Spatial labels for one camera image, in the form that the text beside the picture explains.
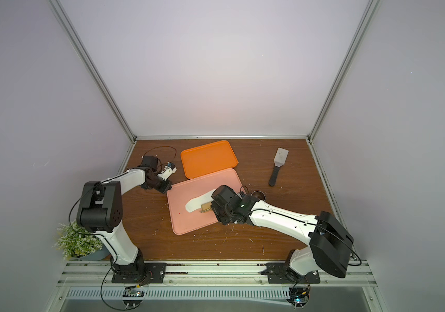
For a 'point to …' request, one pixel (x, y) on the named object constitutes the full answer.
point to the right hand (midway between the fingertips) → (208, 207)
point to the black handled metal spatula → (279, 160)
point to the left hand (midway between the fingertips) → (171, 186)
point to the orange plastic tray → (207, 159)
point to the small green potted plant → (78, 244)
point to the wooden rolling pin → (205, 207)
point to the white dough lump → (194, 204)
